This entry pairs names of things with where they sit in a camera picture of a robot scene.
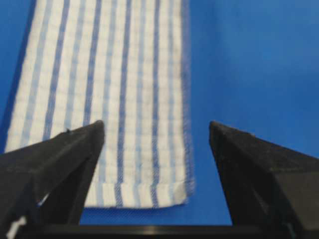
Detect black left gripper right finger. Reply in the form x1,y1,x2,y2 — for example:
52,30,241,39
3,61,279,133
209,121,319,239

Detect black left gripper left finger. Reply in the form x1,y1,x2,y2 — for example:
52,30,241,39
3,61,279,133
0,120,104,239

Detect blue white striped towel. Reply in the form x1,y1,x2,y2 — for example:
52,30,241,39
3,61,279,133
4,0,195,209

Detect blue table cloth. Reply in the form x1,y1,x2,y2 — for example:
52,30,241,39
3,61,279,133
0,0,319,225

